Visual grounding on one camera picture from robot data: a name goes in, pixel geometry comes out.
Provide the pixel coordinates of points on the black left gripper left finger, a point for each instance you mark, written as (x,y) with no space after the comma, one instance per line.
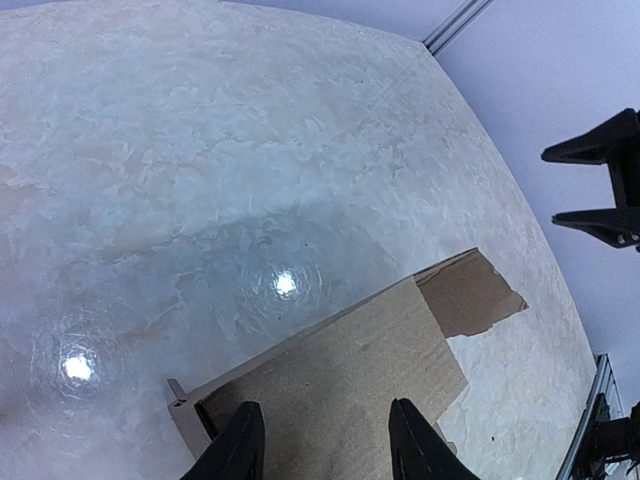
(237,452)

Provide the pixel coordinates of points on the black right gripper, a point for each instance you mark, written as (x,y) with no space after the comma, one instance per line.
(615,142)

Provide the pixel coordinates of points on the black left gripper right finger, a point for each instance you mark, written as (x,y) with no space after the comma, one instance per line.
(417,451)

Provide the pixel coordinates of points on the brown cardboard paper box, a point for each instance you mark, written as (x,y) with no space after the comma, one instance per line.
(326,393)

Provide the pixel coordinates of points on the front aluminium rail frame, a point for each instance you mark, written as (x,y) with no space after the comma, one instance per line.
(603,404)

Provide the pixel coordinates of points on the right aluminium frame post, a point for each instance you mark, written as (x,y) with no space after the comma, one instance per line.
(455,24)

